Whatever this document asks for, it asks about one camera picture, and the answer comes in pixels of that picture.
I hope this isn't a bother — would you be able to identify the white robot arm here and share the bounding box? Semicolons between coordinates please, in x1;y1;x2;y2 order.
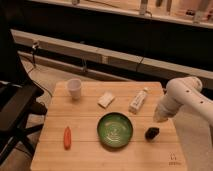
153;76;213;126

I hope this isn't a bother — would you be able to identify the small black eraser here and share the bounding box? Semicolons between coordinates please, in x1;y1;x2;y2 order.
145;127;160;140

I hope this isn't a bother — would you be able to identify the white tube bottle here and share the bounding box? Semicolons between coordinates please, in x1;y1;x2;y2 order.
129;87;148;114

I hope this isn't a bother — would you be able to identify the green ceramic bowl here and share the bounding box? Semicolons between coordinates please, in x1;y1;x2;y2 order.
97;112;133;148

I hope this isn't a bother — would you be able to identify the beige sponge block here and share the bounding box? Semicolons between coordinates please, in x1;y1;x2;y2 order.
98;92;115;108

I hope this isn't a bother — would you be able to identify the white paper cup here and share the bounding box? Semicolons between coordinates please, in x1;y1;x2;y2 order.
67;78;82;100

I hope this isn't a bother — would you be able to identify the orange carrot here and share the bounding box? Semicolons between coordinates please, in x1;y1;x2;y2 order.
64;127;71;150

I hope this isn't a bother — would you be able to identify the black office chair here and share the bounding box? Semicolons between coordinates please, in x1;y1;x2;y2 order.
0;11;47;165

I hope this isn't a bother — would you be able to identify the black cable on floor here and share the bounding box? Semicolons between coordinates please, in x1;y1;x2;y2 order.
19;41;54;98

